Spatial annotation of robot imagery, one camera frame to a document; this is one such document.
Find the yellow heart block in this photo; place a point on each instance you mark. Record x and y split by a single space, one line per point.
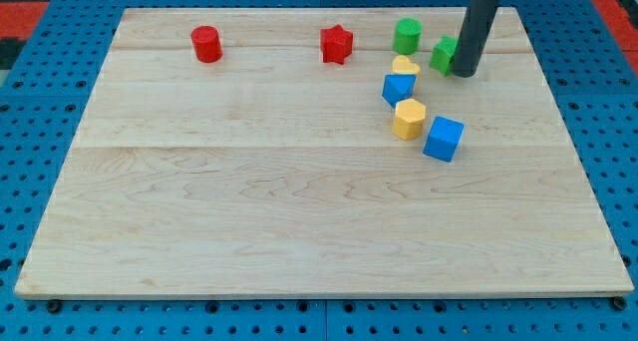
402 65

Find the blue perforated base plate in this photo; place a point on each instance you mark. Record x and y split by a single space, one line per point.
585 48

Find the blue cube block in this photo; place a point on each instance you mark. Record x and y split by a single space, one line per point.
443 138

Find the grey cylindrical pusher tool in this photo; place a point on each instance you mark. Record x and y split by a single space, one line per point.
476 26

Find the red cylinder block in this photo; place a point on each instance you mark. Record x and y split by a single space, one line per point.
206 44

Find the green cylinder block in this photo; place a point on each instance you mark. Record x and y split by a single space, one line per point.
407 35

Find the green star block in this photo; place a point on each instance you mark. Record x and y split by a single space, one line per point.
443 54

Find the wooden board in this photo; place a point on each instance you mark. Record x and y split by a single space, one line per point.
270 174

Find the red star block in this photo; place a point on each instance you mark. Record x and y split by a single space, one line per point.
336 44

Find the yellow hexagon block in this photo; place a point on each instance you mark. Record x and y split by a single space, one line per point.
408 121

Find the blue triangle block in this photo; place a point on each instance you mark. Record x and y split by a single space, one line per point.
397 88

